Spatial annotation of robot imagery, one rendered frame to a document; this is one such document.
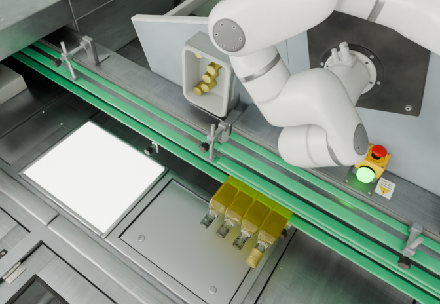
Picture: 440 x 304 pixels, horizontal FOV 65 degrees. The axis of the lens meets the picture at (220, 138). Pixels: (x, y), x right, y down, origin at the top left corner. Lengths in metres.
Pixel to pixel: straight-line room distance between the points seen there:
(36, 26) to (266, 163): 1.02
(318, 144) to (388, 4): 0.27
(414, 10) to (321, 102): 0.19
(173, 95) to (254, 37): 0.85
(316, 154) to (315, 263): 0.65
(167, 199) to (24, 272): 0.49
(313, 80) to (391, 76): 0.34
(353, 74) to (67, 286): 1.01
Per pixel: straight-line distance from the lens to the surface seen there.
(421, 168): 1.10
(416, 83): 0.91
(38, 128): 1.62
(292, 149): 0.70
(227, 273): 1.16
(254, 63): 0.61
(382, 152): 1.03
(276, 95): 0.63
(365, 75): 0.89
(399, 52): 0.87
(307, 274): 1.24
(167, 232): 1.21
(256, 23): 0.49
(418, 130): 1.02
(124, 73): 1.43
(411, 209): 1.09
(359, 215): 1.04
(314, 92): 0.59
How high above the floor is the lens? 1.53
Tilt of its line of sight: 33 degrees down
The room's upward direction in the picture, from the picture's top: 138 degrees counter-clockwise
